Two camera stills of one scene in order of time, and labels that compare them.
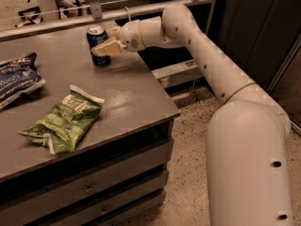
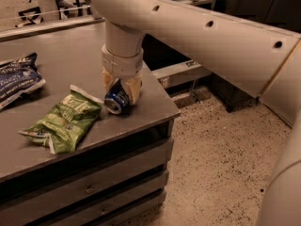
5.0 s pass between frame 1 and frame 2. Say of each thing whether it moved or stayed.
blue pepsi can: moved
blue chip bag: stayed
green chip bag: stayed
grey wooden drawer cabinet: stayed
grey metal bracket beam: stayed
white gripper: moved
